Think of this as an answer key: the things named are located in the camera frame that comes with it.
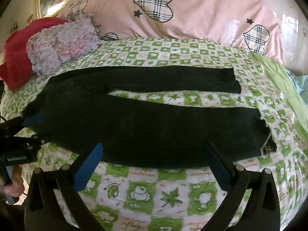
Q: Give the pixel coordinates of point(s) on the light green cloth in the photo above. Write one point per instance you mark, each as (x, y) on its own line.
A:
(276, 77)

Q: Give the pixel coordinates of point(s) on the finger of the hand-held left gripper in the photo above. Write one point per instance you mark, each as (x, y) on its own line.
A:
(39, 141)
(35, 120)

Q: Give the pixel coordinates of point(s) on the green checkered bedsheet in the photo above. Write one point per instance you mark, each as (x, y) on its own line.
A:
(144, 197)

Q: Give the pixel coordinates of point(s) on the black pants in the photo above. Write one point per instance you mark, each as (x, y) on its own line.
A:
(144, 130)

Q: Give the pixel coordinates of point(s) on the pink duvet with plaid hearts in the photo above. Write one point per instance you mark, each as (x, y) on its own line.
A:
(192, 16)

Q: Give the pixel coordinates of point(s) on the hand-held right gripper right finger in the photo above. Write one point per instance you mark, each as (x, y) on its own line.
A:
(221, 170)

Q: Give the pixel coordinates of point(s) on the floral pillow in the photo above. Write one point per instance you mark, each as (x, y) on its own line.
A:
(60, 45)

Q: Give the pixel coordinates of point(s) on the person's left hand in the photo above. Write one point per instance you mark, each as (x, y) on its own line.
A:
(15, 185)

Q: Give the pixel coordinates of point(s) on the light blue cloth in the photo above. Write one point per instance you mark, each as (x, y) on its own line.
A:
(300, 81)

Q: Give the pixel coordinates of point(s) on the red pillow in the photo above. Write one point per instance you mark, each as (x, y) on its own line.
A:
(14, 53)

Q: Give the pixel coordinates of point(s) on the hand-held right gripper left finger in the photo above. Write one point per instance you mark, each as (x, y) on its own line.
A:
(88, 167)

